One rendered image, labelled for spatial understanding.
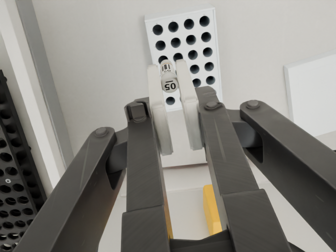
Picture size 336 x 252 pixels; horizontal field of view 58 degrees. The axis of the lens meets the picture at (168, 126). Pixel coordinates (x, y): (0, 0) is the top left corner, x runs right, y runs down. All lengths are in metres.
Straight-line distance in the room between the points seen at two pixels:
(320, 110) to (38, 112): 0.39
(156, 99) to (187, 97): 0.02
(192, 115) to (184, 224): 0.31
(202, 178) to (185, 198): 0.06
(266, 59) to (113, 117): 0.24
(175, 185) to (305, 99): 0.24
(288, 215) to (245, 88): 0.19
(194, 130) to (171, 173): 0.38
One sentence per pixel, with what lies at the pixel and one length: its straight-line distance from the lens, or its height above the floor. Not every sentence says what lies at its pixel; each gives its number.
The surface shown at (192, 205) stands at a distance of 0.47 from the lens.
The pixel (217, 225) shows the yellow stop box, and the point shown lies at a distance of 0.39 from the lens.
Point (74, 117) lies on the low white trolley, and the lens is 0.47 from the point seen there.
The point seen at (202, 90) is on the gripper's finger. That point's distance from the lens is 0.18.
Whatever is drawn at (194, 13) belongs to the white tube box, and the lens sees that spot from 0.38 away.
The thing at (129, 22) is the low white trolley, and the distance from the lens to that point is 0.42.
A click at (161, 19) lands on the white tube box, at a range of 0.38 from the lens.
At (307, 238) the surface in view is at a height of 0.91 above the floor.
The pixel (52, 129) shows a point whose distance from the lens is 0.35.
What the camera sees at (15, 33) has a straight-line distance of 0.30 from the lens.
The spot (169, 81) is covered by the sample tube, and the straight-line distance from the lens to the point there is 0.21.
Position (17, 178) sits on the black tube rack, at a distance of 0.37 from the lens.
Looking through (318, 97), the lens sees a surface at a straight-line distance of 0.50.
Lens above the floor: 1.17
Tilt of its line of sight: 61 degrees down
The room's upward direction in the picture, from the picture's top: 172 degrees clockwise
